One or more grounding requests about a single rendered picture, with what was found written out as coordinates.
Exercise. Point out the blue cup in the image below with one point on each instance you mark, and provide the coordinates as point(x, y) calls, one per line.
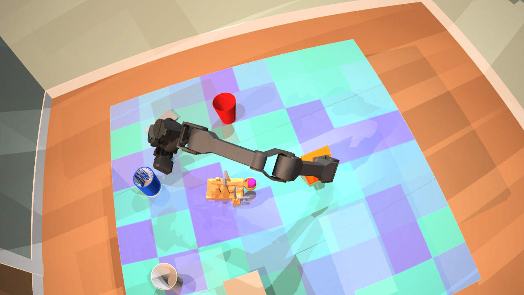
point(146, 180)

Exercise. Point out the beige flat rectangular plank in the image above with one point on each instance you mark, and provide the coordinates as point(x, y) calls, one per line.
point(167, 114)

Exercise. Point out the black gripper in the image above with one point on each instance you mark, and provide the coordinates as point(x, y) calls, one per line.
point(162, 161)

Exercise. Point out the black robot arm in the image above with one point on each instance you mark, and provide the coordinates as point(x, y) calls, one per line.
point(201, 141)

